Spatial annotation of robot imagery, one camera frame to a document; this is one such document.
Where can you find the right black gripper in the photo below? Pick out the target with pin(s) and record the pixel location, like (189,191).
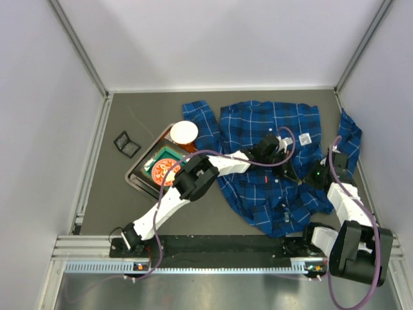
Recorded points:
(310,177)

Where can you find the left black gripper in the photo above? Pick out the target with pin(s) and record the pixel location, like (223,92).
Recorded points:
(287,168)

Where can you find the blue plaid shirt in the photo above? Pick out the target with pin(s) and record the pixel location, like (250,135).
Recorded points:
(273,204)

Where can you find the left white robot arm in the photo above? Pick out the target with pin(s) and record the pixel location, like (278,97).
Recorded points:
(198,172)

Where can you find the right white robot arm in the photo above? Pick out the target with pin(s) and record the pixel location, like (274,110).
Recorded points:
(353,252)

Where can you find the orange cup white lid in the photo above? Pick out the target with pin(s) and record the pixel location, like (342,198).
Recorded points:
(184,134)

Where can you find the green square dish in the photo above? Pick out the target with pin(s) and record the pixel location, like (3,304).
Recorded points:
(163,152)

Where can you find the red patterned round plate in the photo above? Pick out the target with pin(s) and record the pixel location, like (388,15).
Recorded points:
(160,168)

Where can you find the metal tray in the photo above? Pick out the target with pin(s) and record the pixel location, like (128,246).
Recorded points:
(139,176)

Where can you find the small black open case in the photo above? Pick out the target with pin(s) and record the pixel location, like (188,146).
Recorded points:
(125,145)

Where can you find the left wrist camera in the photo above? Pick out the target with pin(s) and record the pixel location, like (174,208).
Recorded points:
(284,143)

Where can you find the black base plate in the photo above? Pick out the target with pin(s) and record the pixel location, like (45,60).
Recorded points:
(175,245)

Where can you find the grey slotted cable duct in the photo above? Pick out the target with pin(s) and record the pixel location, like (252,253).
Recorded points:
(95,267)

